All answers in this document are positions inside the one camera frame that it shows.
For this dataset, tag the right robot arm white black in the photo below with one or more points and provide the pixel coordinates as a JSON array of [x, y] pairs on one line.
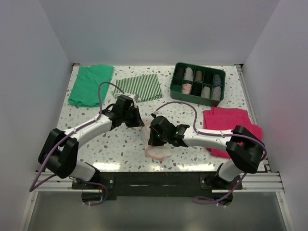
[[245, 150]]

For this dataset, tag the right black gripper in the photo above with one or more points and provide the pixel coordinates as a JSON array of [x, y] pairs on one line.
[[152, 141]]

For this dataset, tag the green folded cloth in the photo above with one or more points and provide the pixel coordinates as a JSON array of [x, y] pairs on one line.
[[86, 90]]

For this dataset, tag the brown rolled sock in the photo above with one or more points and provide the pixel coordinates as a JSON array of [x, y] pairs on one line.
[[198, 76]]

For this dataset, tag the aluminium frame rail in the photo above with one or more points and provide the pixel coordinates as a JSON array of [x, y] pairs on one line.
[[126, 165]]

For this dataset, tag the pink folded cloth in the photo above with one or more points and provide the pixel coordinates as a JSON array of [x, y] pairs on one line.
[[228, 118]]

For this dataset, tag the pink rolled underwear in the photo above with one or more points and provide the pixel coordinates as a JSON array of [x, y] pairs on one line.
[[186, 88]]

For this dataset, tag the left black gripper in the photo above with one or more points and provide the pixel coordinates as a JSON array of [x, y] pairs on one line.
[[137, 121]]

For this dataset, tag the beige grey rolled sock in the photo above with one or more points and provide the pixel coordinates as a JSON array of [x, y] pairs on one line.
[[206, 91]]

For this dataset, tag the white pink-trimmed underwear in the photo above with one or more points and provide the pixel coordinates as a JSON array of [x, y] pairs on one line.
[[159, 153]]

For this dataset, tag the grey striped rolled sock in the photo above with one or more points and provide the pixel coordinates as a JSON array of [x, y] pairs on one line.
[[216, 93]]

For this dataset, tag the blue striped rolled sock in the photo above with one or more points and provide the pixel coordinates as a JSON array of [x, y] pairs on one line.
[[217, 80]]

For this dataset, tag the green white striped underwear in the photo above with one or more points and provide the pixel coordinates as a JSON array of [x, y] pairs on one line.
[[146, 87]]

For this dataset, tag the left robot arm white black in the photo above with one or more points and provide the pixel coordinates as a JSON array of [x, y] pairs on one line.
[[60, 151]]

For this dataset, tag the green divided storage tray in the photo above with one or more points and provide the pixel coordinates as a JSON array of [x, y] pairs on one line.
[[195, 94]]

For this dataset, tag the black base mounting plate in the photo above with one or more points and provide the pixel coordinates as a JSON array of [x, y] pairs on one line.
[[155, 184]]

